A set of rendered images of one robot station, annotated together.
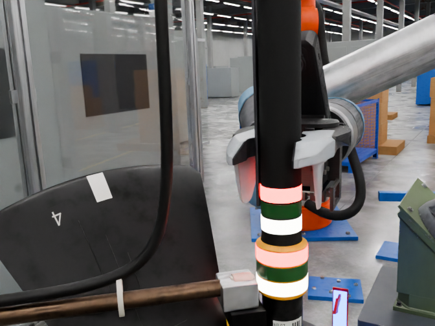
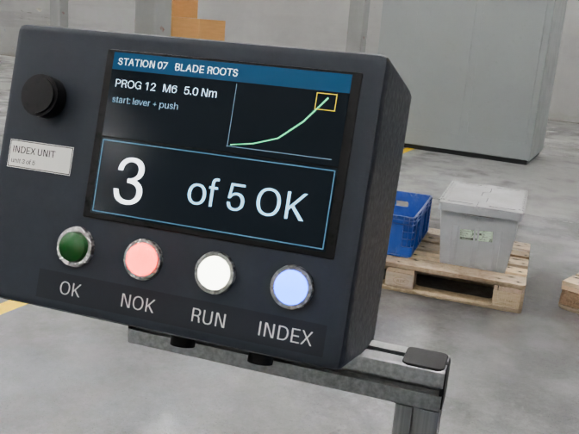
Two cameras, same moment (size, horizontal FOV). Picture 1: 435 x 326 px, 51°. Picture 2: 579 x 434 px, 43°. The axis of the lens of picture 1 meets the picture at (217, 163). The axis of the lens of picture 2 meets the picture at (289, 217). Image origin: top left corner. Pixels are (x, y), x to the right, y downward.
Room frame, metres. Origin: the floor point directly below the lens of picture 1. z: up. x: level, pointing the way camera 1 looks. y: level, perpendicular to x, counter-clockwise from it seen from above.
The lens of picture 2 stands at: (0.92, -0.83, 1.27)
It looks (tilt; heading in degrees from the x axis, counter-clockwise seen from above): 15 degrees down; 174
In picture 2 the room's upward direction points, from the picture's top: 4 degrees clockwise
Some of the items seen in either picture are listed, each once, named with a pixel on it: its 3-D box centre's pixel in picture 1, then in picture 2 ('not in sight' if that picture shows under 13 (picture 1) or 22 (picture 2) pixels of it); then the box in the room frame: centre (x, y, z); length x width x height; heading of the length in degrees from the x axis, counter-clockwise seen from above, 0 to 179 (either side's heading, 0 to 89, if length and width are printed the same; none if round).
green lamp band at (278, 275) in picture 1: (281, 264); not in sight; (0.36, -0.05, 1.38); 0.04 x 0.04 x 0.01
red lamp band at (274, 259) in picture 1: (281, 249); not in sight; (0.36, -0.05, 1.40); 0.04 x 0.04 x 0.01
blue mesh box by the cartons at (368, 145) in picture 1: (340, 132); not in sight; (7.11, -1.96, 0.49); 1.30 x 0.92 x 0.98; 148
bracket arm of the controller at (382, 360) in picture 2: not in sight; (282, 348); (0.44, -0.77, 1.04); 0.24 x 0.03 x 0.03; 66
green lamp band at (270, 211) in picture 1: (281, 206); not in sight; (0.36, -0.05, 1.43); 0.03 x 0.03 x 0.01
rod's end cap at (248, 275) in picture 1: (242, 284); not in sight; (0.35, -0.02, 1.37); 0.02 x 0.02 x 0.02; 11
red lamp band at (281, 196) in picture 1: (281, 190); not in sight; (0.36, -0.05, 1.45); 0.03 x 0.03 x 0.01
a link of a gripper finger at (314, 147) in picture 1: (314, 173); not in sight; (0.35, -0.08, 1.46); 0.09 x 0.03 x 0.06; 167
